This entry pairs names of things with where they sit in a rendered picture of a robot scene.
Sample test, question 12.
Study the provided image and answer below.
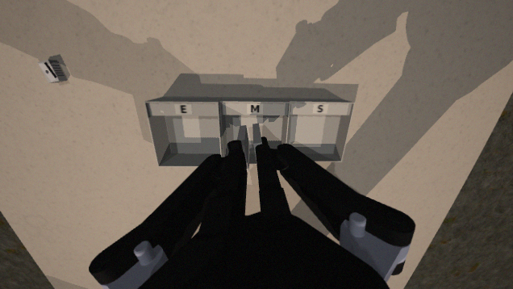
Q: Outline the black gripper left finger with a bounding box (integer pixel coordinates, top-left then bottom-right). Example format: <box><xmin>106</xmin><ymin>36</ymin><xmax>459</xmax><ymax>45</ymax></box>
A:
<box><xmin>89</xmin><ymin>125</ymin><xmax>249</xmax><ymax>289</ymax></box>

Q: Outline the grey three-compartment bin rack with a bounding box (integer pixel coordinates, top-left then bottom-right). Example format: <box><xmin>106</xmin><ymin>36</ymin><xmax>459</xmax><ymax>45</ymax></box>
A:
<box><xmin>144</xmin><ymin>97</ymin><xmax>355</xmax><ymax>167</ymax></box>

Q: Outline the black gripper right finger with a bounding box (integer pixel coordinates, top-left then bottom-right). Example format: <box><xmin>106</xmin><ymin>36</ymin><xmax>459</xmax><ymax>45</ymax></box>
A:
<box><xmin>252</xmin><ymin>124</ymin><xmax>415</xmax><ymax>288</ymax></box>

